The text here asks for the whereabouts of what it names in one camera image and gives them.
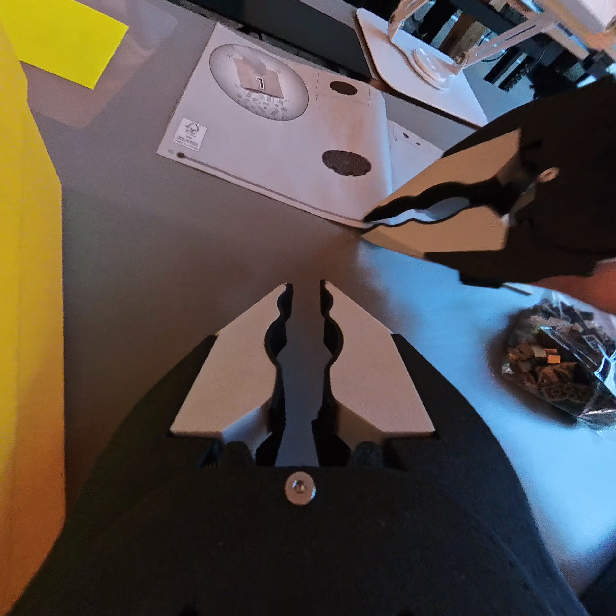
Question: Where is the white document stand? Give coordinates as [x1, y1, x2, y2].
[356, 0, 616, 128]

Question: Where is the clear zip bag of bricks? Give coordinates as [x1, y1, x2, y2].
[500, 298, 616, 431]

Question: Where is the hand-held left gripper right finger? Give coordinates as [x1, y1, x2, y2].
[312, 280, 436, 458]

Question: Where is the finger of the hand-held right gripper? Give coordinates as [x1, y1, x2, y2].
[366, 127, 525, 227]
[360, 195, 511, 261]

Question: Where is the white instruction booklet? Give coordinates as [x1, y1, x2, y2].
[155, 21, 446, 229]

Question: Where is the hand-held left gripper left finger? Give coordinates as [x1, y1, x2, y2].
[169, 282, 294, 458]

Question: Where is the grey desk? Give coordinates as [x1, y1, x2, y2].
[19, 0, 616, 597]

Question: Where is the yellow plastic bin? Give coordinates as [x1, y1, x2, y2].
[0, 19, 65, 616]

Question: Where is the person's right hand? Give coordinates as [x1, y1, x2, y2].
[544, 259, 616, 313]

